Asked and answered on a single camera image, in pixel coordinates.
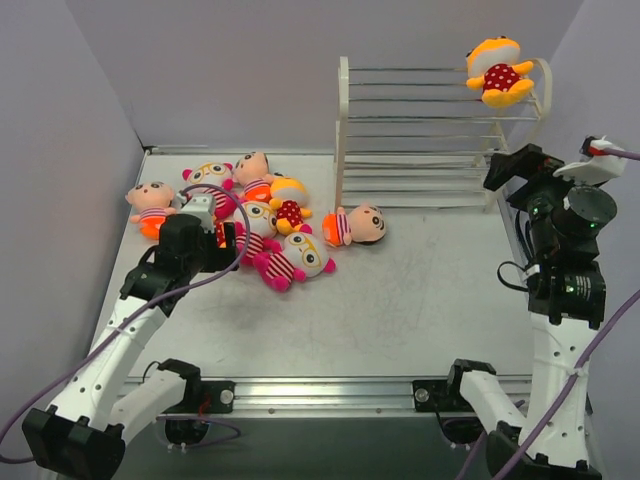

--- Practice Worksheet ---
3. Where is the yellow plush red dotted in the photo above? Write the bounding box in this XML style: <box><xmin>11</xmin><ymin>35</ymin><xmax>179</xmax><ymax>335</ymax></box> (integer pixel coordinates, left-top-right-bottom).
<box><xmin>214</xmin><ymin>221</ymin><xmax>227</xmax><ymax>248</ymax></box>
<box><xmin>269</xmin><ymin>175</ymin><xmax>312</xmax><ymax>235</ymax></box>
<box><xmin>466</xmin><ymin>36</ymin><xmax>534</xmax><ymax>109</ymax></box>

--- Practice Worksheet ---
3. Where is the pink panda plush front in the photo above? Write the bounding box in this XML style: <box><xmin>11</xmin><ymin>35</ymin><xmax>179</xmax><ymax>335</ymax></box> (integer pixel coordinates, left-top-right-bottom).
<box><xmin>253</xmin><ymin>232</ymin><xmax>336</xmax><ymax>292</ymax></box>

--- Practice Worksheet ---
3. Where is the pink panda plush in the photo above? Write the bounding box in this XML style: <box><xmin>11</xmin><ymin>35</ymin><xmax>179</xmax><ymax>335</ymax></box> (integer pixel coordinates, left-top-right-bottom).
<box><xmin>253</xmin><ymin>232</ymin><xmax>336</xmax><ymax>292</ymax></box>
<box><xmin>233</xmin><ymin>201</ymin><xmax>282</xmax><ymax>266</ymax></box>
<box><xmin>182</xmin><ymin>162</ymin><xmax>236</xmax><ymax>221</ymax></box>

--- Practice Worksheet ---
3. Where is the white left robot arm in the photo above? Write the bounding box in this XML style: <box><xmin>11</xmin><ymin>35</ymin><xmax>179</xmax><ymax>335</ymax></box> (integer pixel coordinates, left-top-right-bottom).
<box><xmin>21</xmin><ymin>214</ymin><xmax>241</xmax><ymax>479</ymax></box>

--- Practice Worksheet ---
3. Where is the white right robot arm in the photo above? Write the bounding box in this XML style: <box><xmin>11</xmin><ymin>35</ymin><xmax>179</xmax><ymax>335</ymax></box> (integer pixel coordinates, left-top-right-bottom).
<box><xmin>412</xmin><ymin>137</ymin><xmax>625</xmax><ymax>479</ymax></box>

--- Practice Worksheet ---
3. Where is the cream metal-rod shelf rack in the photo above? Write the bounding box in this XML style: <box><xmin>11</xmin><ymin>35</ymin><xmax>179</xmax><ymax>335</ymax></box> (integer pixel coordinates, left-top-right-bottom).
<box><xmin>334</xmin><ymin>57</ymin><xmax>553</xmax><ymax>212</ymax></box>

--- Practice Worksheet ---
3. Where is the peach doll plush by shelf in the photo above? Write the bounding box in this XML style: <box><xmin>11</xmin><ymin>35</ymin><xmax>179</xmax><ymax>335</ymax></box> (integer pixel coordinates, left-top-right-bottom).
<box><xmin>322</xmin><ymin>203</ymin><xmax>387</xmax><ymax>247</ymax></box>

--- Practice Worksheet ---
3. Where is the pink panda plush middle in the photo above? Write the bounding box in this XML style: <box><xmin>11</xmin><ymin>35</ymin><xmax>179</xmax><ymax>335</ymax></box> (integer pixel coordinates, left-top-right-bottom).
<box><xmin>233</xmin><ymin>201</ymin><xmax>282</xmax><ymax>266</ymax></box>

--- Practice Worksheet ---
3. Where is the peach doll plush far left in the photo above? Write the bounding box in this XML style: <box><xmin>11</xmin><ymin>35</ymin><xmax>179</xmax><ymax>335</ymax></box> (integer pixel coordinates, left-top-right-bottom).
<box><xmin>125</xmin><ymin>181</ymin><xmax>177</xmax><ymax>240</ymax></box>

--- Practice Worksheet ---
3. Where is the pink panda plush back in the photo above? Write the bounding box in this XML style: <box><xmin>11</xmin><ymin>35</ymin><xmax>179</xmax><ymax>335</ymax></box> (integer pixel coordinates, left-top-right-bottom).
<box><xmin>182</xmin><ymin>162</ymin><xmax>236</xmax><ymax>221</ymax></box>

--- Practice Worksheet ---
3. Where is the peach doll plush back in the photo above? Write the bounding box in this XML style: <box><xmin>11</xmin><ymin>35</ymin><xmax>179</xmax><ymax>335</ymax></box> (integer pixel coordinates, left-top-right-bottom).
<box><xmin>233</xmin><ymin>151</ymin><xmax>274</xmax><ymax>203</ymax></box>

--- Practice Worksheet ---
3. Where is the aluminium front mounting rail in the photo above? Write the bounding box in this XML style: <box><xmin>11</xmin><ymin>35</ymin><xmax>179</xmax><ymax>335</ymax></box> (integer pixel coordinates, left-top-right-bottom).
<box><xmin>59</xmin><ymin>374</ymin><xmax>531</xmax><ymax>419</ymax></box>

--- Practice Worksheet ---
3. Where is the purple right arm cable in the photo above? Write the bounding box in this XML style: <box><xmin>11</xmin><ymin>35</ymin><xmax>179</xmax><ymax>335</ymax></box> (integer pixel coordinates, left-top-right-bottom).
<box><xmin>439</xmin><ymin>144</ymin><xmax>640</xmax><ymax>480</ymax></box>

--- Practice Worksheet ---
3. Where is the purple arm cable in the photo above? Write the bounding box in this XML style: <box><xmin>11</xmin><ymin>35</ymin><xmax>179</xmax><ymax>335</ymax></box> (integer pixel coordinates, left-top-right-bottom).
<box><xmin>0</xmin><ymin>183</ymin><xmax>251</xmax><ymax>464</ymax></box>
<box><xmin>439</xmin><ymin>144</ymin><xmax>640</xmax><ymax>480</ymax></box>

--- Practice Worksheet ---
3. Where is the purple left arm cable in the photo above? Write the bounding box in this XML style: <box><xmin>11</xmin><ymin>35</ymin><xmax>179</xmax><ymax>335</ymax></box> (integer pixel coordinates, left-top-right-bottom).
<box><xmin>0</xmin><ymin>183</ymin><xmax>251</xmax><ymax>464</ymax></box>

